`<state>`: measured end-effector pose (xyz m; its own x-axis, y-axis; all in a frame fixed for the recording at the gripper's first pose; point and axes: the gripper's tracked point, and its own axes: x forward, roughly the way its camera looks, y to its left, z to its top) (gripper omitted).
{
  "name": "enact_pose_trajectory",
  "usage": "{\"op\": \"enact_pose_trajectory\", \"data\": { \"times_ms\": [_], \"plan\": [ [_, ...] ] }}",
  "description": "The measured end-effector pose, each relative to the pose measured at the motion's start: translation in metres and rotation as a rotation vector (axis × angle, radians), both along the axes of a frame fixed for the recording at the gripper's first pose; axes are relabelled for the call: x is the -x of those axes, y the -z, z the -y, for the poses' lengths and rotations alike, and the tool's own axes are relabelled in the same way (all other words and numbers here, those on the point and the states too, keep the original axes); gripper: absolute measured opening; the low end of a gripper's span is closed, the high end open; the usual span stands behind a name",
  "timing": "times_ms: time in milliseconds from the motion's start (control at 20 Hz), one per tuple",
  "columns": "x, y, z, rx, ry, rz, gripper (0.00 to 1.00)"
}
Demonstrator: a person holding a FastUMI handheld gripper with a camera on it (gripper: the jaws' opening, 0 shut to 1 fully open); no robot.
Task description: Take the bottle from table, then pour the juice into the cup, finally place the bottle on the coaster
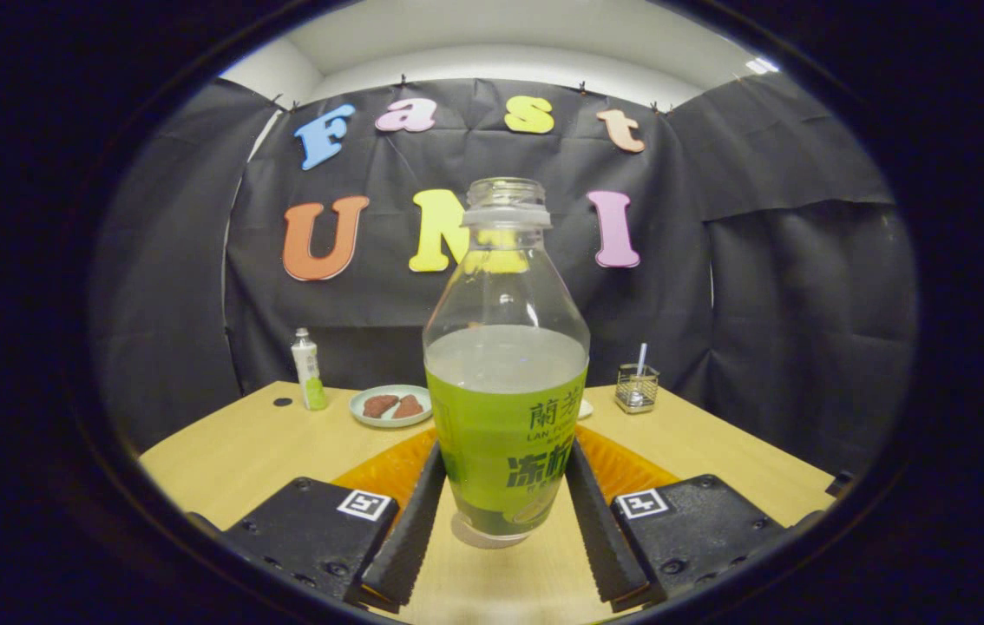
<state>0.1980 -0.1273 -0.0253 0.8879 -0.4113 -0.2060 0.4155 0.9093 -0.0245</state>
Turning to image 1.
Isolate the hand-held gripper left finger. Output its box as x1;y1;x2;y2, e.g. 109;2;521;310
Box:
223;430;449;609

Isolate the pale green plate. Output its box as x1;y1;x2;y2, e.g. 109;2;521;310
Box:
349;385;433;430

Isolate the wooden table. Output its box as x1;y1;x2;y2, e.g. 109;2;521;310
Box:
138;380;840;624

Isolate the black backdrop cloth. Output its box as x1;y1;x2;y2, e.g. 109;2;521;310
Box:
93;72;920;478

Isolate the green label juice bottle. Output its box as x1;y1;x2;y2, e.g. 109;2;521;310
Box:
422;177;591;541

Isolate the small white green bottle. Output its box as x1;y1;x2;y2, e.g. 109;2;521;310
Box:
291;327;329;412

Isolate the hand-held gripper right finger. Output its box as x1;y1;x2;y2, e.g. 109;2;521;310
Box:
566;427;824;606

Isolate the wire mesh holder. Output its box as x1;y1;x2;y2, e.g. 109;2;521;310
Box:
614;363;661;415

